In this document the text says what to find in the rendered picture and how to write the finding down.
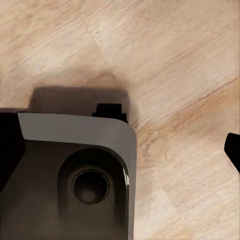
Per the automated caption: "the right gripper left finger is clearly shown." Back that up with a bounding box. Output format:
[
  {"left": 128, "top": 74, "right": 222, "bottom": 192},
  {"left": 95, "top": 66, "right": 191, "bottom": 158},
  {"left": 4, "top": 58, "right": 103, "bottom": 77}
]
[{"left": 0, "top": 133, "right": 26, "bottom": 193}]

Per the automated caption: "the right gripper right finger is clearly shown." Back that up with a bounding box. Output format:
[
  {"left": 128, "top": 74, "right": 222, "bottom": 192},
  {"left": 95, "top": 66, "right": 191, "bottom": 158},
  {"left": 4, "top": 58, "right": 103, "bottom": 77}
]
[{"left": 224, "top": 133, "right": 240, "bottom": 173}]

